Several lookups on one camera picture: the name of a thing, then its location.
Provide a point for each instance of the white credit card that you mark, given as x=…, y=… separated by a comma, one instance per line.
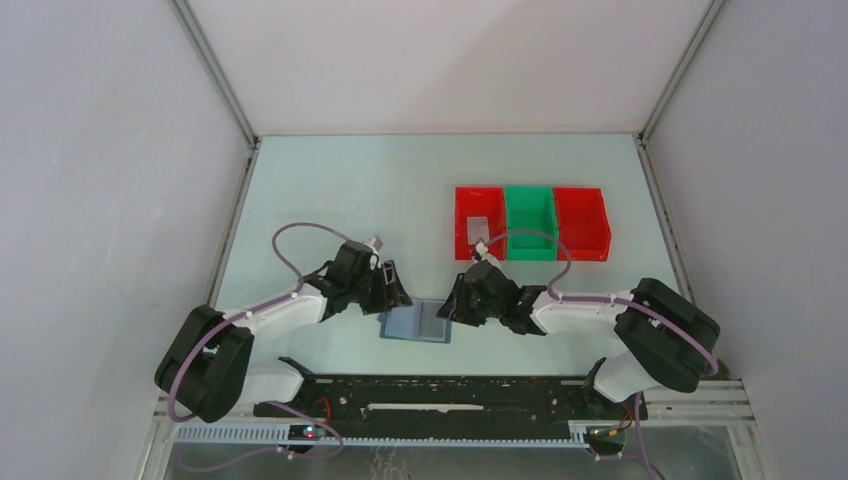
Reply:
x=477, y=229

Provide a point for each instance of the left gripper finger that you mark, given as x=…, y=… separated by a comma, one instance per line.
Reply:
x=395, y=294
x=375, y=305

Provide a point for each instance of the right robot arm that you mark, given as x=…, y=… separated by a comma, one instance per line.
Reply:
x=667, y=340

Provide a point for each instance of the red bin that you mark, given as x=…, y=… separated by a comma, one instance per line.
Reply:
x=486, y=201
x=583, y=224

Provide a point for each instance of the blue leather card holder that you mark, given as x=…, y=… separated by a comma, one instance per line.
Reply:
x=416, y=323

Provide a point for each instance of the left red bin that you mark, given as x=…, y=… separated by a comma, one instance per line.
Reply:
x=486, y=201

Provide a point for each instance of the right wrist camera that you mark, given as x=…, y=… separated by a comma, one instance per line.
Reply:
x=480, y=252

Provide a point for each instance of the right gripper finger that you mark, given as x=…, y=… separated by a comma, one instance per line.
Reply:
x=453, y=307
x=470, y=320

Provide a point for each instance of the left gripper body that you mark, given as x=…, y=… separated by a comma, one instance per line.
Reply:
x=372, y=284

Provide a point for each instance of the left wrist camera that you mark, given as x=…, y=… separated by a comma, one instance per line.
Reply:
x=374, y=244

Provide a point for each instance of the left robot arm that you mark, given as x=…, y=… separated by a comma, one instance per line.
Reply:
x=209, y=368

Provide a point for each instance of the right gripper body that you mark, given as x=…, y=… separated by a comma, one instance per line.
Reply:
x=475, y=306

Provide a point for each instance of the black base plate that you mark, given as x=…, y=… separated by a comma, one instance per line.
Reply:
x=479, y=407

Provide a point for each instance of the slotted cable duct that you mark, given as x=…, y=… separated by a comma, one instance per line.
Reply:
x=301, y=434

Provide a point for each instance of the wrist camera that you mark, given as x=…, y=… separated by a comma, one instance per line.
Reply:
x=480, y=252
x=374, y=244

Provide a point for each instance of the green bin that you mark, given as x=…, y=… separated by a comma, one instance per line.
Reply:
x=530, y=208

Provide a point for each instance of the right red bin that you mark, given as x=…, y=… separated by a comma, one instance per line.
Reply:
x=583, y=224

